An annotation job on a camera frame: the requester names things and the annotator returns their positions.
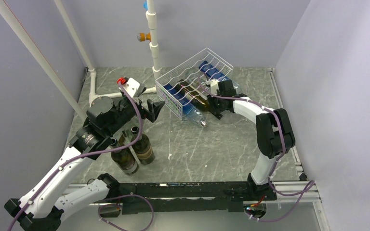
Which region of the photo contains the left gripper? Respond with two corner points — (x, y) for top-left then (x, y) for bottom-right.
(106, 96), (165, 135)

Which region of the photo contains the dark green wine bottle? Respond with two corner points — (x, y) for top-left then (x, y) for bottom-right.
(174, 79), (210, 112)

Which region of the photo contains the blue glass bottle silver cap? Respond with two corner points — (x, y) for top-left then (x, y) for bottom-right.
(198, 61), (231, 82)

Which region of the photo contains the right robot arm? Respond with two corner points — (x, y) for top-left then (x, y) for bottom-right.
(207, 79), (295, 200)

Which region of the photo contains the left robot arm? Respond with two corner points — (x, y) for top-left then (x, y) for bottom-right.
(4, 84), (165, 231)

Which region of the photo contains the blue bottle in rack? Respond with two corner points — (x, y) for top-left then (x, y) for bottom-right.
(164, 84), (207, 127)

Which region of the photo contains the clear bottle copper cap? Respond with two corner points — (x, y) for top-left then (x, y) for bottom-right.
(190, 75), (209, 93)

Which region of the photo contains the clear glass bottle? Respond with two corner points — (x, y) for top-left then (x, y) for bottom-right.
(118, 126), (133, 145)

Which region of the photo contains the dark wine bottle brown label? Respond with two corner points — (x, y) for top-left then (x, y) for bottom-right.
(131, 126), (155, 165)

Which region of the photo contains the dark wine bottle left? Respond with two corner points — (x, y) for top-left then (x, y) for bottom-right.
(111, 148), (139, 175)

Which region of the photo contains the orange nozzle on pipe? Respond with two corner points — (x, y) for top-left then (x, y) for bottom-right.
(137, 33), (151, 42)

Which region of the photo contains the blue clip on pipe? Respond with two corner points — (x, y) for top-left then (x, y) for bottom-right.
(143, 0), (148, 10)

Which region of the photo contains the diagonal white pole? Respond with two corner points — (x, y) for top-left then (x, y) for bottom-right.
(0, 0), (86, 119)

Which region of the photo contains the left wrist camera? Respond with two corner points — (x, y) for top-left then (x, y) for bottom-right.
(117, 77), (144, 103)

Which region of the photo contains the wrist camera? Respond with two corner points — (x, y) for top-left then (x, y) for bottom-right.
(208, 79), (219, 95)
(117, 77), (144, 103)

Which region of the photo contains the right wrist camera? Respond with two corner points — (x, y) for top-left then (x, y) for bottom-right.
(208, 79), (219, 95)

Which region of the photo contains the white PVC pipe frame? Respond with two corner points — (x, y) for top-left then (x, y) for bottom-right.
(54, 0), (161, 105)

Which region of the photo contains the white wire wine rack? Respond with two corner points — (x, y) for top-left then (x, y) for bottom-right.
(156, 48), (234, 124)

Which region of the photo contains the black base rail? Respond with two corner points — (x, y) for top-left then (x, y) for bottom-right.
(73, 180), (320, 215)

